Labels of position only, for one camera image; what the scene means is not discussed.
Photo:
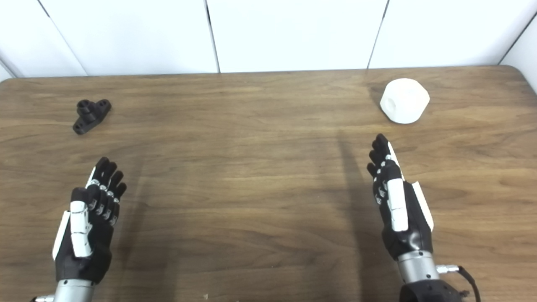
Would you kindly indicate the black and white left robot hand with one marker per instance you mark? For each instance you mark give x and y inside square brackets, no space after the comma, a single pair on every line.
[88,256]

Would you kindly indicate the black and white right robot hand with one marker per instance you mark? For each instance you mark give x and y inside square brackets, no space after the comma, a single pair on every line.
[405,239]

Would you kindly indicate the round white plastic piece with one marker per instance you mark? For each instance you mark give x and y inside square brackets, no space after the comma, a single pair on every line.
[407,102]

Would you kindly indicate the black flanged metal part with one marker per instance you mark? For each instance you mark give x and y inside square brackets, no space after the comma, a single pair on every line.
[90,113]

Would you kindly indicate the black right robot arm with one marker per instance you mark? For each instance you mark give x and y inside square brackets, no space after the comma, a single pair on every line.
[417,268]

